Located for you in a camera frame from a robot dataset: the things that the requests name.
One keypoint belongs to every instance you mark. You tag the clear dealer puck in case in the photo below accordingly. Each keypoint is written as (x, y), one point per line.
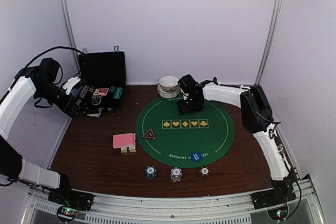
(95, 100)

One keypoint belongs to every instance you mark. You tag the gold blue card box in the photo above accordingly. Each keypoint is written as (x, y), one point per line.
(129, 148)

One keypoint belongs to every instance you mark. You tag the white ceramic bowl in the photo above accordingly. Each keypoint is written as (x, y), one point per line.
(165, 94)
(169, 82)

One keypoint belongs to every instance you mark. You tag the round green poker mat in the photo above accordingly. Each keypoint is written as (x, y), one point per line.
(210, 132)

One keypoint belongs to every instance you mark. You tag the black red triangle all-in marker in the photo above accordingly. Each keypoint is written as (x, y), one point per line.
(149, 135)

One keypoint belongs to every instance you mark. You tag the light blue chip stack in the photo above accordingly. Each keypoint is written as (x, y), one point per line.
(176, 174)

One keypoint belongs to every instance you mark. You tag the cards in case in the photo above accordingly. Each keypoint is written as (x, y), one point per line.
(101, 92)

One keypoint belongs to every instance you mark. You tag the left aluminium post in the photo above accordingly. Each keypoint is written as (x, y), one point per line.
(67, 22)

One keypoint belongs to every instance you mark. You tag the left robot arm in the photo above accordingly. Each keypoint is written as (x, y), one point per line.
(38, 82)

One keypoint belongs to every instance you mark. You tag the aluminium post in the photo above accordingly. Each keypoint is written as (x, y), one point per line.
(276, 10)
(67, 22)

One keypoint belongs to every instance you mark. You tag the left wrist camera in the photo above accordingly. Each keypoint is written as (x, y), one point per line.
(70, 84)

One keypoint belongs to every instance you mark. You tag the blue round dealer button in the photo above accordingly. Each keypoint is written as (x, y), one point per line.
(196, 157)

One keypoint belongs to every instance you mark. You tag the lower white ceramic bowl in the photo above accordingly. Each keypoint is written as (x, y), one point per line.
(165, 94)

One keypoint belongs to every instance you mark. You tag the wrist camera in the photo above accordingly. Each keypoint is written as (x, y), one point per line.
(187, 83)
(70, 84)

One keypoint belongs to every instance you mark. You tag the teal chip stack in case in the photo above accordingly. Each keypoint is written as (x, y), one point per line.
(118, 92)

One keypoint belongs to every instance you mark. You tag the black poker chip case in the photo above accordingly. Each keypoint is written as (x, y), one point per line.
(102, 70)

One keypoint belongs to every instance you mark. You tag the upper white ceramic bowl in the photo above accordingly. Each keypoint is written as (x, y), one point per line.
(169, 82)

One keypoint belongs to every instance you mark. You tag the pink playing card deck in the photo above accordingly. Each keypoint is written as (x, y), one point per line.
(117, 140)

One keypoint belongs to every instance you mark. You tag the brown chip stack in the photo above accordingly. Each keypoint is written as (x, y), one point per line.
(204, 172)

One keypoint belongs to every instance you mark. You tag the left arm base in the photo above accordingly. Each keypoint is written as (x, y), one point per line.
(71, 206)

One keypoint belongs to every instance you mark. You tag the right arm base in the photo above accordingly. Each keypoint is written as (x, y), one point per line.
(275, 200)

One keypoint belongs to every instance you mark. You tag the right aluminium post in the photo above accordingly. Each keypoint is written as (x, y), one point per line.
(276, 10)

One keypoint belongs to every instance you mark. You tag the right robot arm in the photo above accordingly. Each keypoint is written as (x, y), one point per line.
(257, 119)

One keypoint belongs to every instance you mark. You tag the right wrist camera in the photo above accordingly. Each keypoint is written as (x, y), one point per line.
(187, 83)

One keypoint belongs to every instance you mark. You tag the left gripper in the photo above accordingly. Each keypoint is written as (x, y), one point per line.
(64, 107)

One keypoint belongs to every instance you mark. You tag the aluminium front rail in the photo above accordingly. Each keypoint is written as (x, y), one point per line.
(234, 208)

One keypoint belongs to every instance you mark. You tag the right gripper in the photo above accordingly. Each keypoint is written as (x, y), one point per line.
(183, 108)

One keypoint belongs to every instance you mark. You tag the dark blue chip stack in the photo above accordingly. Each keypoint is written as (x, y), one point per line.
(151, 172)

